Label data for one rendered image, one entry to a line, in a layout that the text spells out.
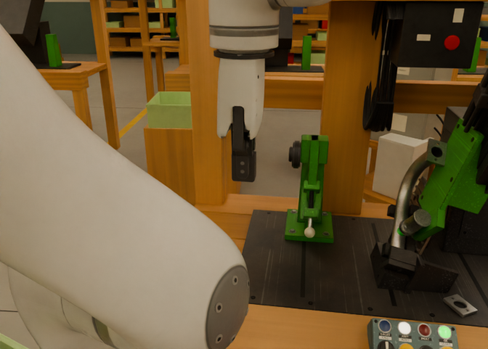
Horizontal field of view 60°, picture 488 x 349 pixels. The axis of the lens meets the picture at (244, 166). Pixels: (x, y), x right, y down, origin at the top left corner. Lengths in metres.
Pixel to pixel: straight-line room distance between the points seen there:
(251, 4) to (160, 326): 0.34
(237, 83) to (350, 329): 0.59
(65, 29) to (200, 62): 10.90
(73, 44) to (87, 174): 11.79
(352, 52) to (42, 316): 0.99
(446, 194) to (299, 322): 0.39
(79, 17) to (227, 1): 11.41
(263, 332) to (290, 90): 0.72
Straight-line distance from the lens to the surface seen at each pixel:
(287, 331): 0.90
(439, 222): 0.94
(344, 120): 1.24
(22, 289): 0.43
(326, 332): 0.91
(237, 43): 0.50
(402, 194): 1.08
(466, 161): 0.92
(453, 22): 1.13
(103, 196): 0.28
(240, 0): 0.49
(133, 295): 0.30
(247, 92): 0.50
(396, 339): 0.87
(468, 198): 0.97
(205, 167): 1.32
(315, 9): 7.84
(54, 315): 0.41
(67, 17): 12.02
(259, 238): 1.16
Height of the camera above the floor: 1.52
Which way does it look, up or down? 23 degrees down
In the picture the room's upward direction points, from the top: straight up
